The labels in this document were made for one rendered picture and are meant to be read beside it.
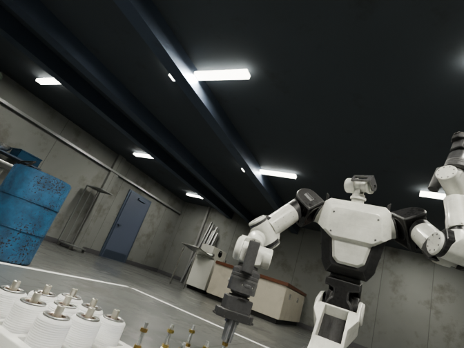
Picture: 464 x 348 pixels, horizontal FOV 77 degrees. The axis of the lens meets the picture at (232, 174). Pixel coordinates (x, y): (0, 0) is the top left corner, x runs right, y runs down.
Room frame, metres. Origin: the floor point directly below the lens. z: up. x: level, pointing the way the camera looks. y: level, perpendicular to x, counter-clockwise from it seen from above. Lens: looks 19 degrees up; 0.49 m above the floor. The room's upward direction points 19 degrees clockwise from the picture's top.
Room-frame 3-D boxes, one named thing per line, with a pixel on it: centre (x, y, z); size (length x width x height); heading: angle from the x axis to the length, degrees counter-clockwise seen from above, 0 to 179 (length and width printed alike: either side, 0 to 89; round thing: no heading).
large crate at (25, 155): (6.38, 4.34, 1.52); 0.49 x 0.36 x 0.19; 150
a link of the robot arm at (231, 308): (0.96, -0.14, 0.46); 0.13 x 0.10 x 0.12; 105
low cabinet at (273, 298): (8.51, -1.81, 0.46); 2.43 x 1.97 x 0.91; 150
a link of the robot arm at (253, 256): (0.95, -0.15, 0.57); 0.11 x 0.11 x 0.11; 81
